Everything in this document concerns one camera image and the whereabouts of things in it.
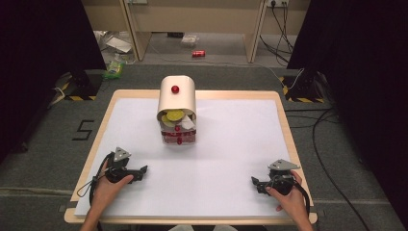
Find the white storage box red knobs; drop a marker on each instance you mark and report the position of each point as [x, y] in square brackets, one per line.
[177, 96]

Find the white table mat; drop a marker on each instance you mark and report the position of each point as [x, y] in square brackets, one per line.
[224, 154]

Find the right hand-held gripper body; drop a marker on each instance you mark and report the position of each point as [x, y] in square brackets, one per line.
[280, 181]

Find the white crumpled paper sheets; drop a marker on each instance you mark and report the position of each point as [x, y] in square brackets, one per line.
[115, 43]

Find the olive yellow round disc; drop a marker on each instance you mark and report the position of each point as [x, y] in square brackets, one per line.
[166, 121]

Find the person's left hand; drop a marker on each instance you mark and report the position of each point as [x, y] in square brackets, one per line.
[106, 194]

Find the red drink can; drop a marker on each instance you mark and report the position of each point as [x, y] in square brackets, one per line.
[198, 53]

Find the clear plastic bag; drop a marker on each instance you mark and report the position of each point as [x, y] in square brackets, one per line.
[190, 40]

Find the black curtain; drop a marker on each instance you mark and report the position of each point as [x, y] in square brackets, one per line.
[359, 80]
[38, 64]

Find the white angular piece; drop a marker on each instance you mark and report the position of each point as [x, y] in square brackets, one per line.
[188, 123]

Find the white wall power socket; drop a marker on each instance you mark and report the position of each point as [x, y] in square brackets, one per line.
[277, 3]

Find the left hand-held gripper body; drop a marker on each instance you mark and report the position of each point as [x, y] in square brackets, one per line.
[116, 171]

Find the green plastic packet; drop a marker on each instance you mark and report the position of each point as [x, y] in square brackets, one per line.
[114, 70]

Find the beige wooden desk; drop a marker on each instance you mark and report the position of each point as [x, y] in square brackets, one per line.
[192, 16]

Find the person's right hand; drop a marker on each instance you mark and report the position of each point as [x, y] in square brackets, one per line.
[293, 202]

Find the black stand base striped tape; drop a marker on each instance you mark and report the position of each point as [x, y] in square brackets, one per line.
[304, 88]
[81, 85]

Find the wooden table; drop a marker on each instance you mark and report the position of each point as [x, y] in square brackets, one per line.
[96, 134]

